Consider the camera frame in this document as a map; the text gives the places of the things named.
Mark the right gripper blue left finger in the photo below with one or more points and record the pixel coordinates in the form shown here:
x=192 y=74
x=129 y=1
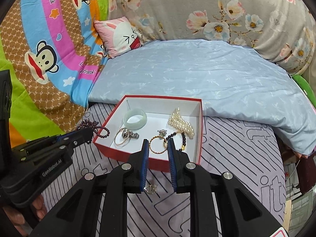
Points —
x=145 y=151

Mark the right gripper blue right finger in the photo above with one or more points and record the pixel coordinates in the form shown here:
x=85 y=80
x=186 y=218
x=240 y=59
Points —
x=172 y=164

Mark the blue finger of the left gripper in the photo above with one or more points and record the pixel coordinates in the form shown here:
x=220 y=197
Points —
x=72 y=136

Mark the thin gold bangle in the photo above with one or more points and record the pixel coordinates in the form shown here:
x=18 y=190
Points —
x=118 y=140

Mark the pale green jade bangle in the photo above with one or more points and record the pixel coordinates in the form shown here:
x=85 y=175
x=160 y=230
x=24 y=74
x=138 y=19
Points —
x=135 y=119

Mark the silver metal wristwatch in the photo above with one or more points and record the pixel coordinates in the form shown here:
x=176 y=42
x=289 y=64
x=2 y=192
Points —
x=129 y=134

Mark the red jewelry box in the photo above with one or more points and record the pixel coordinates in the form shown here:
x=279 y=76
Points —
x=158 y=109

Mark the left human hand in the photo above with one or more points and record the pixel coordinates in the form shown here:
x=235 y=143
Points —
x=12 y=217

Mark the colourful monkey cartoon blanket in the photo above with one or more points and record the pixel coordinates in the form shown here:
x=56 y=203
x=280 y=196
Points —
x=54 y=56

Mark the light blue quilt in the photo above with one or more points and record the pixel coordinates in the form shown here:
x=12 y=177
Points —
x=232 y=81

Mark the pink rabbit cushion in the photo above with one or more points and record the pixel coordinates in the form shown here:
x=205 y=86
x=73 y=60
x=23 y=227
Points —
x=118 y=36

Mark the green plastic stool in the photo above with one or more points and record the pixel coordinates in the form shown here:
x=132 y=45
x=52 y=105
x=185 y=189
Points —
x=306 y=88

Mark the grey floral duvet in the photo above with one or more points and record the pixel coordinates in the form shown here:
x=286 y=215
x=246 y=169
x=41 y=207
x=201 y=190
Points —
x=282 y=31

